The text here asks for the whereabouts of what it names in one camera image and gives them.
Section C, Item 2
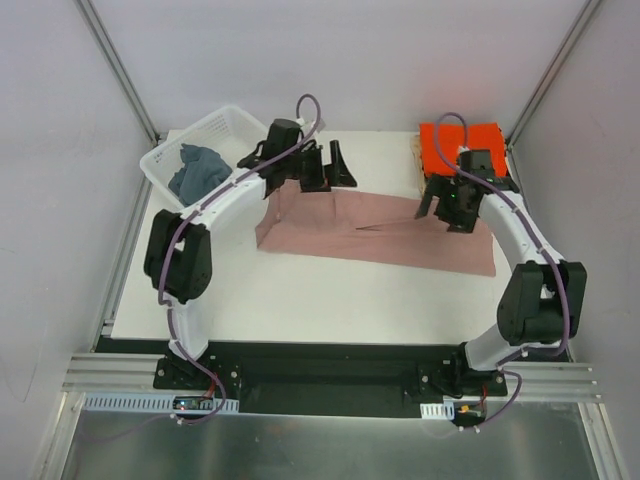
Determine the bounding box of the pink t shirt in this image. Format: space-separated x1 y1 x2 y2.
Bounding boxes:
255 181 496 277

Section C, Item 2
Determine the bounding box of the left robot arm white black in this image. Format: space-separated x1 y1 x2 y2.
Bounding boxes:
143 119 357 389

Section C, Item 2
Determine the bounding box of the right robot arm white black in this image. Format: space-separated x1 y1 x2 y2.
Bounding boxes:
415 147 587 398

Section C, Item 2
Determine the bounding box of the orange folded t shirt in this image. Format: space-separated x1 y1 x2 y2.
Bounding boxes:
418 121 509 179

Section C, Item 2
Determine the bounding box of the beige folded t shirt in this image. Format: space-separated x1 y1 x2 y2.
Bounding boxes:
409 134 428 197

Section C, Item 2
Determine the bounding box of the white plastic laundry basket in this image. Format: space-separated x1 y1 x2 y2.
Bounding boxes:
140 105 267 209

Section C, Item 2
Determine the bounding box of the blue grey t shirt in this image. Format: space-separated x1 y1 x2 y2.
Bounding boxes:
168 144 232 206

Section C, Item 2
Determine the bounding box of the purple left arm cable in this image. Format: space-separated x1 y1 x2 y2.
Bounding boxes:
157 93 325 426

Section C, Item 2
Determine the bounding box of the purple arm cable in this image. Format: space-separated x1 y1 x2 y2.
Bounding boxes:
433 112 571 431
157 93 325 426

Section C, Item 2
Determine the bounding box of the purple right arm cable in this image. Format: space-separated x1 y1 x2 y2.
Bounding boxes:
433 112 571 431

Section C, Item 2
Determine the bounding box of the right white cable duct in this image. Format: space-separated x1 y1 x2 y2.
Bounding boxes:
419 399 487 421

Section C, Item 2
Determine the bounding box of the white cable duct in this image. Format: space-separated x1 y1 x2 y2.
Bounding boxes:
419 399 487 421
83 393 239 416

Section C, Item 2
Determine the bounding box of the right aluminium frame post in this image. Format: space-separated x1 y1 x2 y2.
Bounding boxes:
505 0 604 144

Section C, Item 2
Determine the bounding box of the aluminium frame post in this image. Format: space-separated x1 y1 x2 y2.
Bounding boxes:
505 0 604 144
74 0 160 145

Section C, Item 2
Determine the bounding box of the left aluminium frame post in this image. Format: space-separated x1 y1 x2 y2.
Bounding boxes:
74 0 160 145

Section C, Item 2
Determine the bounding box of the aluminium rail profile front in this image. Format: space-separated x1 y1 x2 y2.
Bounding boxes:
63 353 604 404

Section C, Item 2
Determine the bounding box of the left white cable duct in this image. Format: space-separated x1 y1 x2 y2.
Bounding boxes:
83 393 239 416

